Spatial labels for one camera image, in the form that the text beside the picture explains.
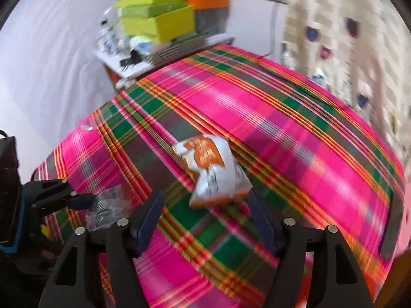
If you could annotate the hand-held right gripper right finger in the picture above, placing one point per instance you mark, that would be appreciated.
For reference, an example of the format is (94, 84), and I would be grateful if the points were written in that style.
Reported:
(265, 224)

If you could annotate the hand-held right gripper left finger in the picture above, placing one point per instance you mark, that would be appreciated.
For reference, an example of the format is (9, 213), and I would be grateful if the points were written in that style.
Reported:
(149, 221)

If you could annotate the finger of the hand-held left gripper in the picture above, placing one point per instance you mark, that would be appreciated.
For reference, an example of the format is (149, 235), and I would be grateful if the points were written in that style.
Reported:
(48, 191)
(82, 201)

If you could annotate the clear snack packet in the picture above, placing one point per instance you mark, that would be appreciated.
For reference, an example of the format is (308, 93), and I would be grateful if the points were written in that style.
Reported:
(109, 205)

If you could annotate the orange white snack packet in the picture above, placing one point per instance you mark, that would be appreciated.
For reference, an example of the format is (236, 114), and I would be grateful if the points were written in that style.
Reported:
(205, 160)

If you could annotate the pink plaid tablecloth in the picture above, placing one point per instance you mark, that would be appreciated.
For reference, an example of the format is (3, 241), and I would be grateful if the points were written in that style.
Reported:
(257, 118)

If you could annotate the white side shelf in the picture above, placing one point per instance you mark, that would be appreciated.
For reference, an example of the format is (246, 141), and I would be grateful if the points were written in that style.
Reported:
(135, 70)

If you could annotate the black binder clips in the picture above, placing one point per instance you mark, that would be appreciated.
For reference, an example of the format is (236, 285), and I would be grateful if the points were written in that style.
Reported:
(131, 60)

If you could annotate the white labelled bottle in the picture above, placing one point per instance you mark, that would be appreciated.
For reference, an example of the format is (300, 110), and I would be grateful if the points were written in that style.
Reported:
(109, 38)

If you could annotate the black white patterned tray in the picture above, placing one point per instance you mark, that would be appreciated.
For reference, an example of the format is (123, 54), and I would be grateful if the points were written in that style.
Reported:
(176, 49)

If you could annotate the grey translucent storage box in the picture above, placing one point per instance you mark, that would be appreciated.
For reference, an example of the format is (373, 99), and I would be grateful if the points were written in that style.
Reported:
(212, 21)

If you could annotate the lime green box lid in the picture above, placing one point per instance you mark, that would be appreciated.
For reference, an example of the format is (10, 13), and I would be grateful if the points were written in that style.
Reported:
(147, 1)

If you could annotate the orange box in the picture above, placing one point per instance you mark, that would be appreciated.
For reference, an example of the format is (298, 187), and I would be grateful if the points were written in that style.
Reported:
(208, 0)

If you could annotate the heart print white curtain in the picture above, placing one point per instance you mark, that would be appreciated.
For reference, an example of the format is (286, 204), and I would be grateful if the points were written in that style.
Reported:
(337, 6)

